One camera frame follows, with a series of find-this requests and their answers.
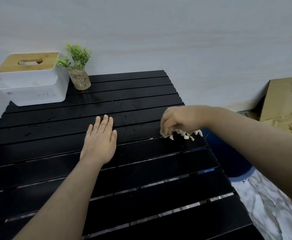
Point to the person's left hand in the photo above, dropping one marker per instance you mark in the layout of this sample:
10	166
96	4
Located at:
99	144

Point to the person's right hand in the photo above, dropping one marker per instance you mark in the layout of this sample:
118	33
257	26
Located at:
183	118

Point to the person's left little finger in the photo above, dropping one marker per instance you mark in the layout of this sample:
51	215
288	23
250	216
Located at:
89	131

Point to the person's right fingers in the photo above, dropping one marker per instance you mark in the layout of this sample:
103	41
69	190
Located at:
166	126

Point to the person's left middle finger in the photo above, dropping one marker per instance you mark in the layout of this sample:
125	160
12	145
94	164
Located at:
105	123

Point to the person's left thumb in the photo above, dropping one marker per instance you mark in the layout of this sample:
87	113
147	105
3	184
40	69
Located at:
114	138

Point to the cluster of small beige pieces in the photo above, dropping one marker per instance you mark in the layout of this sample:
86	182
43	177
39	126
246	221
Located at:
186	135

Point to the person's left forearm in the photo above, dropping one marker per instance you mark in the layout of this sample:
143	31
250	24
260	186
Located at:
63	199

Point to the person's right forearm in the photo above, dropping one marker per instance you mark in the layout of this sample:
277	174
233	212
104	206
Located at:
261	147

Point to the small green plant glass pot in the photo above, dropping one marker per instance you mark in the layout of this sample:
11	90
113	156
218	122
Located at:
79	72

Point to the blue round container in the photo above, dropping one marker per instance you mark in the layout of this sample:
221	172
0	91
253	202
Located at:
226	152

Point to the white tissue box wooden lid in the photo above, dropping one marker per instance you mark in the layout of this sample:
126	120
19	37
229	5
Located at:
33	82

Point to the white tissue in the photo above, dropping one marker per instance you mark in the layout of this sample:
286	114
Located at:
29	62

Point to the brown cardboard box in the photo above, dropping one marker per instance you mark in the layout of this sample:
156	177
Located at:
286	102

